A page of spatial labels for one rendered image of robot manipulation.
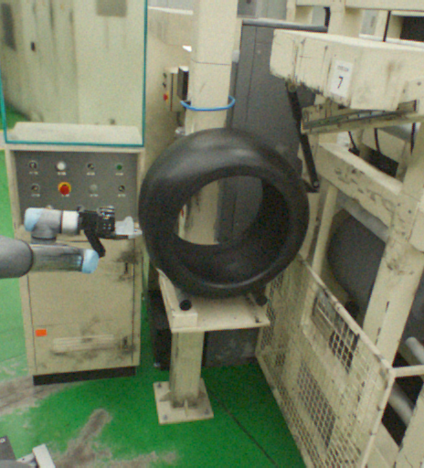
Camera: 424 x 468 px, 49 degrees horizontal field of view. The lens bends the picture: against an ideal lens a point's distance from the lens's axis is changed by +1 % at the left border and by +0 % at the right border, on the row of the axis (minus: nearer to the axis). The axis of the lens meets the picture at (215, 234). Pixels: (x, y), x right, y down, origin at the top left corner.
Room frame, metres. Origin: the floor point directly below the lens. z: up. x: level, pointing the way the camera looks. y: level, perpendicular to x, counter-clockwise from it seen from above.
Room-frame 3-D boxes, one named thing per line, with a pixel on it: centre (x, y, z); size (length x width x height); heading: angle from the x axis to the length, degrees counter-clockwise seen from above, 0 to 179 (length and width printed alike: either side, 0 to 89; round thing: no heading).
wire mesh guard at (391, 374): (1.42, -0.39, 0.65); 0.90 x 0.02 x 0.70; 16
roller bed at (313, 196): (1.86, -0.31, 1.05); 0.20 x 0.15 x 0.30; 16
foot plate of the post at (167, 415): (1.79, 0.08, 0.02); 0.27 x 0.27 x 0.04; 16
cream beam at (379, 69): (1.51, -0.33, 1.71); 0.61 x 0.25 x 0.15; 16
